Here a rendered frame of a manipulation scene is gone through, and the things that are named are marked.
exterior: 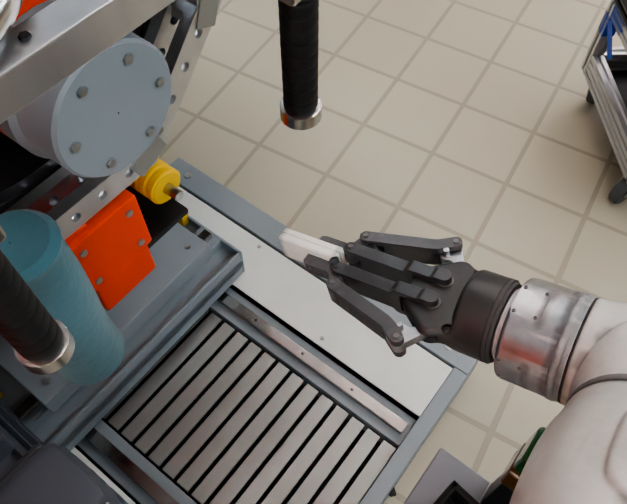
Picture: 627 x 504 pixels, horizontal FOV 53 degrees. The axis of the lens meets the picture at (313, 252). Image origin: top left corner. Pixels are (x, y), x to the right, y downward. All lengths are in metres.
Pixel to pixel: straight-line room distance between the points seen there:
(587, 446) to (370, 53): 1.64
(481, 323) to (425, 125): 1.25
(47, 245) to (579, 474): 0.48
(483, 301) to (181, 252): 0.79
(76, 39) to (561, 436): 0.38
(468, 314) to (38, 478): 0.60
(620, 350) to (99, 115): 0.43
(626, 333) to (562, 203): 1.18
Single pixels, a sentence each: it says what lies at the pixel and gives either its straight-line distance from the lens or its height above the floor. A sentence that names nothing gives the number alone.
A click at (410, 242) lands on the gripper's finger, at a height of 0.74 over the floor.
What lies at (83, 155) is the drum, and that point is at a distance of 0.57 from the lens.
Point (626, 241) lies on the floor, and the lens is 1.66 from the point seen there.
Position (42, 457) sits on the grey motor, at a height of 0.41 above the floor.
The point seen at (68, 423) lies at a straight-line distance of 1.20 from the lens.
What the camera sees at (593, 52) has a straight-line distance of 1.81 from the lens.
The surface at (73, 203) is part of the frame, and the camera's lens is 0.83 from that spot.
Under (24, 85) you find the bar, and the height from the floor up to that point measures 0.96.
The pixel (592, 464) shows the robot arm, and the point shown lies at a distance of 0.38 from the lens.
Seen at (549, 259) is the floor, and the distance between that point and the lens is 1.56.
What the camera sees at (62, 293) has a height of 0.68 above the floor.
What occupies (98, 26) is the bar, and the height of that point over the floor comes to 0.97.
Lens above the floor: 1.24
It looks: 57 degrees down
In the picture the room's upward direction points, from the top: straight up
